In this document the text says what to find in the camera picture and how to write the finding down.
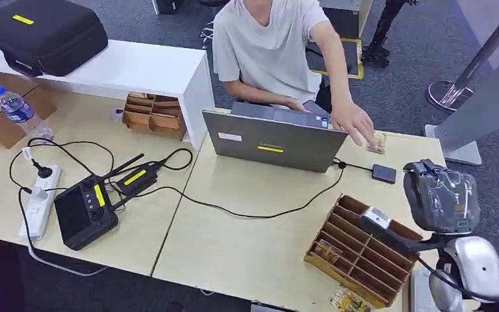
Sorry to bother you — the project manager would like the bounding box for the person's left hand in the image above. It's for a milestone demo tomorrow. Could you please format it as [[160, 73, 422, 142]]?
[[329, 100, 377, 149]]

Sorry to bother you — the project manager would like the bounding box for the person's right hand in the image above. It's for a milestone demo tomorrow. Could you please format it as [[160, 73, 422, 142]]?
[[283, 97, 309, 114]]

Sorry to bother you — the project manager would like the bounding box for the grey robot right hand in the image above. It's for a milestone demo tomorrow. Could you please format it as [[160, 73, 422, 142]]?
[[402, 159, 482, 236]]

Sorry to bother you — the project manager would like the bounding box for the grey laptop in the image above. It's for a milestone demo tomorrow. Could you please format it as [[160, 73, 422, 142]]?
[[201, 100, 350, 174]]

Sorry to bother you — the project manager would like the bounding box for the black external drive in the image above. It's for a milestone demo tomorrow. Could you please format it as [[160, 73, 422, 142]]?
[[371, 162, 398, 185]]

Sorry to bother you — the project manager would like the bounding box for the black floor mat yellow edge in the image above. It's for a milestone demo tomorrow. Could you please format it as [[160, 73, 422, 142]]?
[[304, 37, 365, 81]]

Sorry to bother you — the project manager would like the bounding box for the seated person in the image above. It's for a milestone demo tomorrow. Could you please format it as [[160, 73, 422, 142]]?
[[211, 0, 377, 149]]

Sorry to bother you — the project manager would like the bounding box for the standing person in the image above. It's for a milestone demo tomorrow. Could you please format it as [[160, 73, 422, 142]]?
[[360, 0, 419, 68]]

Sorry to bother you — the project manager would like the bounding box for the grey floor stand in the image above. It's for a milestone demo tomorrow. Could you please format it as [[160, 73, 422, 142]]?
[[424, 40, 499, 167]]

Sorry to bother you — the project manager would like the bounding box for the pale grey box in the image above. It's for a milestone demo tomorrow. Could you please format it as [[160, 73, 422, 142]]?
[[408, 268, 442, 312]]

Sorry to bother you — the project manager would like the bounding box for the chrome stanchion pole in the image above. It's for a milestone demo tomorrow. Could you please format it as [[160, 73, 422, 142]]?
[[425, 0, 499, 114]]

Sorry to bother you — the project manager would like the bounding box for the white cabinet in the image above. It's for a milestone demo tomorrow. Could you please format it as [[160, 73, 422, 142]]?
[[317, 0, 374, 40]]

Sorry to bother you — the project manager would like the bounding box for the large wooden card organiser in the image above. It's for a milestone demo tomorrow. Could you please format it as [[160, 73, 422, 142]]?
[[303, 193, 424, 310]]

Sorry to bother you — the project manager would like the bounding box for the chrome chair base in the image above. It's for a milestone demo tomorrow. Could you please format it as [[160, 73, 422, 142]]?
[[199, 19, 216, 49]]

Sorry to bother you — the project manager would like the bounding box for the small wooden card box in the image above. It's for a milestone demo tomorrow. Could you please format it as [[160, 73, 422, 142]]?
[[122, 91, 188, 142]]

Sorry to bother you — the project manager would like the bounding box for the black floor object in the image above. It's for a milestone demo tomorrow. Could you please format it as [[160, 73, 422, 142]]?
[[152, 0, 186, 16]]

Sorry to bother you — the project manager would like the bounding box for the white desk shelf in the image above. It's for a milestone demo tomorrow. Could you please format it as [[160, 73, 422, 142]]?
[[0, 23, 216, 152]]

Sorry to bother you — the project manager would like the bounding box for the black transmitter with antennas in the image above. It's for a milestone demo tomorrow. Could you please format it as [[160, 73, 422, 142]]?
[[104, 153, 167, 209]]

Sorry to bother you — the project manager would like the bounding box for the black monitor box yellow tape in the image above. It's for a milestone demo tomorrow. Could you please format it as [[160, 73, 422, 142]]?
[[53, 174, 120, 252]]

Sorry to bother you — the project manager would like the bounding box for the black carrying case yellow tape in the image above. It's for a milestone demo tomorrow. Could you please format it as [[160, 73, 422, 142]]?
[[0, 0, 110, 78]]

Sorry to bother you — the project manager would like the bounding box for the black power plug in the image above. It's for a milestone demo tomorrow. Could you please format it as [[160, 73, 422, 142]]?
[[31, 159, 54, 179]]

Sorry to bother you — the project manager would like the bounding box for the white power strip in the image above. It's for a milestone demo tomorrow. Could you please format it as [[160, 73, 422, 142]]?
[[18, 164, 62, 241]]

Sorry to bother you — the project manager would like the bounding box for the clear water bottle blue cap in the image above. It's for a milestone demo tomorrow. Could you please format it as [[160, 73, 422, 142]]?
[[0, 84, 55, 142]]

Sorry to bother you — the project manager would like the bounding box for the brown cardboard box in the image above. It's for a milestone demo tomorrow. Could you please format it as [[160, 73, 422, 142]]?
[[0, 71, 58, 150]]

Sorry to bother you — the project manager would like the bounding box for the black drive cable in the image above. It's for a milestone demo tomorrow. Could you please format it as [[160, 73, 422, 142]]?
[[332, 158, 374, 172]]

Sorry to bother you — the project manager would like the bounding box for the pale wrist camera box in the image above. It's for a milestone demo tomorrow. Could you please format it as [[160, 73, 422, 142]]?
[[359, 206, 392, 234]]

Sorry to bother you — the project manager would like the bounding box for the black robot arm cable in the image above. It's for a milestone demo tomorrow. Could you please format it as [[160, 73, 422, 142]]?
[[416, 255, 499, 305]]

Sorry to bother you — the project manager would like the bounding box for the short black looped cable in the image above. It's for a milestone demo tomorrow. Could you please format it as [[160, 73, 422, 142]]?
[[157, 148, 194, 172]]

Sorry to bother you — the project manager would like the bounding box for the long black laptop cable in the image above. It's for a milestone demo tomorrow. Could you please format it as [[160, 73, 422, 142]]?
[[112, 165, 346, 219]]

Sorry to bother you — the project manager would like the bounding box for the thin black looped cable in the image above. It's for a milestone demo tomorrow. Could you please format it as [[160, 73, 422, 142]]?
[[8, 137, 116, 196]]

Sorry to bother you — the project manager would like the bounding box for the white power strip cable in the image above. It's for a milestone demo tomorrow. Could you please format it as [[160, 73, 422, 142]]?
[[26, 239, 109, 278]]

